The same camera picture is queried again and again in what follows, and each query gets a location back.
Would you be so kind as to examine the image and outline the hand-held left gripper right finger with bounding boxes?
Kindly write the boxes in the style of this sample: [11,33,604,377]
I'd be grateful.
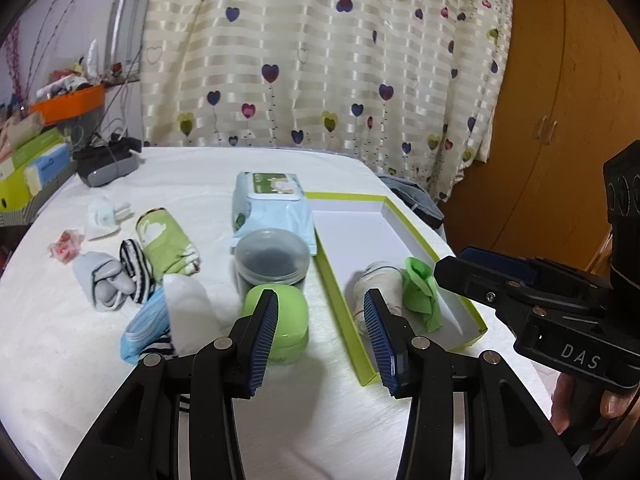
[362,287,583,480]

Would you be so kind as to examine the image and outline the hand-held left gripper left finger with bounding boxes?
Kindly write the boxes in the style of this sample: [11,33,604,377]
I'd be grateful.
[60,290,280,480]

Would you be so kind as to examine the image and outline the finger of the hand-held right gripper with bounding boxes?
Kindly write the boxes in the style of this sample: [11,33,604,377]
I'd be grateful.
[460,246,611,288]
[434,256,608,331]

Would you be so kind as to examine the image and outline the green white cardboard box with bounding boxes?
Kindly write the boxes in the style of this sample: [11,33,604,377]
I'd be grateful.
[305,191,488,387]

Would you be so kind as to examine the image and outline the blue white striped cloth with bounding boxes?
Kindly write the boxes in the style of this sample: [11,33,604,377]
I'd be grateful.
[119,287,173,366]

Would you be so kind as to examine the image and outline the green rabbit towel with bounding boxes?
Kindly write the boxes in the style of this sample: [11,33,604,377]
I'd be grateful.
[136,207,202,283]

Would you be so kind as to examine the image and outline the black white striped sock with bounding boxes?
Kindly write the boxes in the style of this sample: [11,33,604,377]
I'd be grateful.
[119,239,161,305]
[150,337,193,411]

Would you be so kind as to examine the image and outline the grey sock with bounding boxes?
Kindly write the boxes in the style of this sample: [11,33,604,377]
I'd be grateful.
[72,251,136,313]

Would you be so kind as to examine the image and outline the person's right hand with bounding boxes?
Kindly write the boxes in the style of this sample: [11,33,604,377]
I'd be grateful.
[550,374,638,436]

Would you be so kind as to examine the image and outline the green round container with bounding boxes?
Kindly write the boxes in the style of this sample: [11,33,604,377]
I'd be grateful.
[242,284,310,365]

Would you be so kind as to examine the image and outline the green cloth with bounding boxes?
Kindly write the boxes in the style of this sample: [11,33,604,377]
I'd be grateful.
[401,256,443,332]

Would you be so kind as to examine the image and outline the cream sock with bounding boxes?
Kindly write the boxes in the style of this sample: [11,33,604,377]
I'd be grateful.
[352,261,408,333]

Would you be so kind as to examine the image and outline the clear plastic jar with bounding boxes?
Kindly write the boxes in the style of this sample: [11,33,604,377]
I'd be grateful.
[235,228,311,301]

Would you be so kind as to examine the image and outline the dark jeans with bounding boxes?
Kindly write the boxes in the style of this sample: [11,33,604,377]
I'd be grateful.
[375,174,446,231]

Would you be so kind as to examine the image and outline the wet wipes pack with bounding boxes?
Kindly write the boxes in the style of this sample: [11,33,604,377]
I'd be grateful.
[231,171,318,256]

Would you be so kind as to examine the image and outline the wooden wardrobe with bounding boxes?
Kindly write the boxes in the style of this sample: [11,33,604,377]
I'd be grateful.
[440,0,640,271]

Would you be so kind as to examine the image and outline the white crumpled wrapper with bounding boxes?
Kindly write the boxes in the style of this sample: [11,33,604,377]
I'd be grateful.
[85,196,132,241]

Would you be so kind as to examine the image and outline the red white candy wrapper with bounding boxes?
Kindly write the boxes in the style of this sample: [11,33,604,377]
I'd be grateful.
[48,228,83,265]

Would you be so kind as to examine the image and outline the grey black device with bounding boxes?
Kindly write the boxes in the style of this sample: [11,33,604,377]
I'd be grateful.
[75,136,146,188]

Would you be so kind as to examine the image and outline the heart print curtain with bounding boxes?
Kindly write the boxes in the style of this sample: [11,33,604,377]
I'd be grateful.
[140,0,513,206]

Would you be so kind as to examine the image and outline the grey striped box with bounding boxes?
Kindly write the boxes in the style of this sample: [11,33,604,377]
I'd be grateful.
[0,172,77,228]

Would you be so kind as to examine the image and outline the blue tissue box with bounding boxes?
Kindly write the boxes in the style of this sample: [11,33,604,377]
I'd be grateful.
[22,142,71,196]

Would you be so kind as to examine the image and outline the green white flat box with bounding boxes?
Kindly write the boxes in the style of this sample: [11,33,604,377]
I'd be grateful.
[9,127,65,171]

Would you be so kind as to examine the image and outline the orange box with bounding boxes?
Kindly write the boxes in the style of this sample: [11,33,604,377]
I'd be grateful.
[29,84,107,123]

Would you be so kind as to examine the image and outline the beige packet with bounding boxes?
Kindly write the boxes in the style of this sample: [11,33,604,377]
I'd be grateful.
[0,112,46,161]

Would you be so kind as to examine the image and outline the purple branch decoration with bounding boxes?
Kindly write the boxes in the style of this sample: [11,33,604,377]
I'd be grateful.
[0,0,96,106]

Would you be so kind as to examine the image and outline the black cable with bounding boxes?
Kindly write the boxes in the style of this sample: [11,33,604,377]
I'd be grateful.
[92,77,132,148]

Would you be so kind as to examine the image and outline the grey window frame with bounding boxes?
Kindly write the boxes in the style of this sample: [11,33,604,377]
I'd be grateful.
[107,0,151,81]

